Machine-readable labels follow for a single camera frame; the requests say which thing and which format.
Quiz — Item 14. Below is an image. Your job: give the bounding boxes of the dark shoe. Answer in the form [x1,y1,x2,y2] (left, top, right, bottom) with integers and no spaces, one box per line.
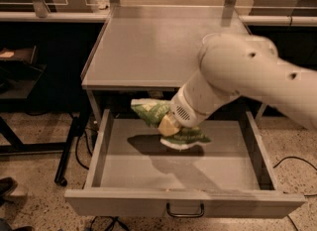
[0,177,18,197]

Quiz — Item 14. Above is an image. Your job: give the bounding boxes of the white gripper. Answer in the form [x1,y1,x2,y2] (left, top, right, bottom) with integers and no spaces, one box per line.
[158,90,211,136]

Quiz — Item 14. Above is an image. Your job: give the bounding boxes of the black metal drawer handle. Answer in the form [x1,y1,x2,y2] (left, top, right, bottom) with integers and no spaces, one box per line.
[165,203,205,218]

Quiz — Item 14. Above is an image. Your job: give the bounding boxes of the black floor cable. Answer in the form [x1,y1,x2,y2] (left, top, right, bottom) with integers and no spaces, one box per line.
[74,127,99,171]
[272,156,317,197]

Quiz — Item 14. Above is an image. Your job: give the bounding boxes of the black floor cable right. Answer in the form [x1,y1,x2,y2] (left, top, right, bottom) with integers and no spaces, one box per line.
[272,156,317,197]

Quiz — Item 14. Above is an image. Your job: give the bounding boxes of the green jalapeno chip bag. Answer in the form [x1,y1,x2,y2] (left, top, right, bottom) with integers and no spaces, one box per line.
[131,98,211,151]

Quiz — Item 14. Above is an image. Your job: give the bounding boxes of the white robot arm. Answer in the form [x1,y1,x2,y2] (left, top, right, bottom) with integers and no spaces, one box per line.
[158,33,317,136]

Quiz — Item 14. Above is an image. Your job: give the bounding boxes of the black side table frame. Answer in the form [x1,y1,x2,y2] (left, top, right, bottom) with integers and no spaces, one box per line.
[0,45,92,187]

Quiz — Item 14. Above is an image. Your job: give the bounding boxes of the grey open top drawer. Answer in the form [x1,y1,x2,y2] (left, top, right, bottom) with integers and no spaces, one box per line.
[65,111,305,218]

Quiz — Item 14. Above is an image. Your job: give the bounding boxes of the black floor cable left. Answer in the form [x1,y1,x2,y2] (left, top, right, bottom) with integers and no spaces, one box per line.
[74,127,99,171]

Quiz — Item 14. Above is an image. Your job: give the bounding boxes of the grey cabinet table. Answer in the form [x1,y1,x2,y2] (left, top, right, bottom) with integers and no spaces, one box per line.
[81,0,254,121]

